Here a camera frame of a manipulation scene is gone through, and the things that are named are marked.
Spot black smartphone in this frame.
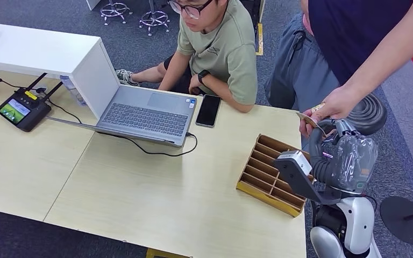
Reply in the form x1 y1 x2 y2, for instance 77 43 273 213
195 94 222 128

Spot black laptop power cable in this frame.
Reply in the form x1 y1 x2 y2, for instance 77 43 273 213
97 132 198 157

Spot seated person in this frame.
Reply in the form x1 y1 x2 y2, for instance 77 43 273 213
115 0 258 113

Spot black-framed glasses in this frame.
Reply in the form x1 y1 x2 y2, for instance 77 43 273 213
167 0 215 20

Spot wooden slotted card holder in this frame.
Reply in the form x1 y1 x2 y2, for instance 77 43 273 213
236 133 315 218

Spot black round stool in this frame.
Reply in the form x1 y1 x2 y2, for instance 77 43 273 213
345 93 388 137

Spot black smartwatch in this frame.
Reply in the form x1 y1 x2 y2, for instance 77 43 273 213
197 69 211 85

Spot standing person's left hand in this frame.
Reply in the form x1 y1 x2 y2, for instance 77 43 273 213
299 86 362 139

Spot silver laptop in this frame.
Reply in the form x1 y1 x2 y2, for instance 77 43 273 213
48 84 198 148

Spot wrist camera box with mount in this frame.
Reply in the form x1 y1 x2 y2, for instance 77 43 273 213
273 150 343 206

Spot black controller with screen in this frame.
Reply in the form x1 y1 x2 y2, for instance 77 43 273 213
0 73 64 132

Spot white desk riser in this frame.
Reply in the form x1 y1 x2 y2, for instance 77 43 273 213
0 21 121 120

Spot clear plastic bottle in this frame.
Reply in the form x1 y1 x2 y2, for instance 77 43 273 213
59 75 88 107

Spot standing person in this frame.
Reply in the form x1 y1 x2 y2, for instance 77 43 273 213
264 0 413 151

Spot black thin desk cable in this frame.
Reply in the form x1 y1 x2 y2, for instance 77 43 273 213
0 70 26 90

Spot chrome stool base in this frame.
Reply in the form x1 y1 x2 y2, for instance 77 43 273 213
138 0 171 37
100 0 133 26

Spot black controller cable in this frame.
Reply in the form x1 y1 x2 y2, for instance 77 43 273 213
46 99 83 124

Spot black round stand base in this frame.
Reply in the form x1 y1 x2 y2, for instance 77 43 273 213
380 196 413 246

